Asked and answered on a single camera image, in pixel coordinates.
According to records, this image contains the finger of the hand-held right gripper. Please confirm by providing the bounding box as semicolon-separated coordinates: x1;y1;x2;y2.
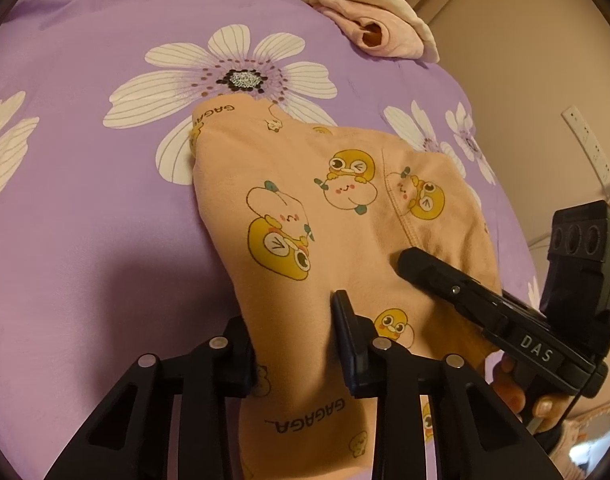
396;247;506;332

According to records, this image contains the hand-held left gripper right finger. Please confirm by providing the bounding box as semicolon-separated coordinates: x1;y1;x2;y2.
332;289;558;480

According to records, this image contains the purple floral bed sheet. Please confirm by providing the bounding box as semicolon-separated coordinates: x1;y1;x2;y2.
0;0;543;480

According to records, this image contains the white power strip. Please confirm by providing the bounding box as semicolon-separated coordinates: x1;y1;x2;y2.
561;106;610;196

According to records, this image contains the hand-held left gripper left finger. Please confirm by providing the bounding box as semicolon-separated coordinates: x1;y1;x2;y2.
44;316;258;480

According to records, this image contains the orange cartoon print garment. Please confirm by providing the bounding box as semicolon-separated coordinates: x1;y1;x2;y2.
189;99;503;480

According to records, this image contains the person's right hand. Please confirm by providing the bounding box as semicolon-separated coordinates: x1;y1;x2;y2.
492;352;580;427

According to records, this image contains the folded pink cloth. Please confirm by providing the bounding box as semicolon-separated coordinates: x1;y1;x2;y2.
299;0;441;63

